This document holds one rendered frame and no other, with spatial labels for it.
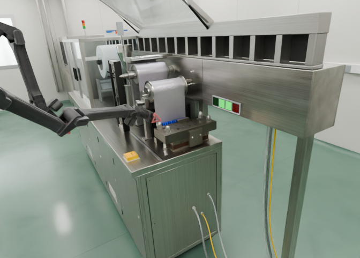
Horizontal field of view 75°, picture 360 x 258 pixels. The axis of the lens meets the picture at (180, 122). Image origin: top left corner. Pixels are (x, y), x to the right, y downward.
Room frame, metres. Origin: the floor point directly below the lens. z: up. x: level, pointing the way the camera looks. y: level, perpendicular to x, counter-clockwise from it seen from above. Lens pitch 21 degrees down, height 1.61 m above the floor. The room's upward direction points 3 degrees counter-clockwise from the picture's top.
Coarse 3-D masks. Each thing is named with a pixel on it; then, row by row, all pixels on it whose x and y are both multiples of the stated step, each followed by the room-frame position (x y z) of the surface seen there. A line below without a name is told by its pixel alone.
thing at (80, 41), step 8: (64, 40) 3.13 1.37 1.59; (72, 40) 2.57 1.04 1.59; (80, 40) 2.28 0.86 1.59; (88, 40) 2.31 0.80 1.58; (96, 40) 2.35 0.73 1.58; (104, 40) 2.39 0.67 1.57; (64, 48) 3.29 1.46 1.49; (80, 48) 2.27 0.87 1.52; (72, 56) 2.77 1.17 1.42; (72, 80) 3.28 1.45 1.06; (88, 80) 2.28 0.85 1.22; (88, 88) 2.27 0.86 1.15; (80, 96) 2.78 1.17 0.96; (88, 96) 2.29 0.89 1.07
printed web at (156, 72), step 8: (136, 64) 1.76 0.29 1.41; (144, 64) 1.78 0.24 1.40; (152, 64) 1.80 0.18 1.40; (160, 64) 1.83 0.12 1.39; (144, 72) 1.73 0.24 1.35; (152, 72) 1.76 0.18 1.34; (160, 72) 1.80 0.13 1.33; (144, 80) 1.73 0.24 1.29; (152, 80) 1.76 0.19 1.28; (160, 80) 1.59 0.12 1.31; (168, 80) 1.60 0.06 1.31; (176, 80) 1.62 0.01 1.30; (136, 88) 1.85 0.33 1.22; (160, 88) 1.53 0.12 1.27; (168, 88) 1.56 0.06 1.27; (176, 88) 1.59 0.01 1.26; (136, 96) 1.84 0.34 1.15; (160, 96) 1.52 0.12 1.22; (168, 96) 1.55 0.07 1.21; (152, 104) 1.63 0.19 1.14
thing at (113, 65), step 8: (112, 64) 1.82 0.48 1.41; (120, 64) 1.74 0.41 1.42; (120, 72) 1.74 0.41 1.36; (112, 80) 1.85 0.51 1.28; (120, 80) 1.74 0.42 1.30; (112, 88) 1.85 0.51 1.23; (120, 88) 1.73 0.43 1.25; (120, 96) 1.73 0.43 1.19; (120, 104) 1.72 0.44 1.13; (120, 120) 1.82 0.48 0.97; (128, 128) 1.74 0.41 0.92
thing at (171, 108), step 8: (176, 96) 1.59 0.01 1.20; (184, 96) 1.62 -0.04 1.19; (160, 104) 1.52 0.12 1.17; (168, 104) 1.55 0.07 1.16; (176, 104) 1.58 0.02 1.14; (184, 104) 1.62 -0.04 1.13; (160, 112) 1.52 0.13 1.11; (168, 112) 1.55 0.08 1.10; (176, 112) 1.58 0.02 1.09; (184, 112) 1.62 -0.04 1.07; (168, 120) 1.55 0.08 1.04
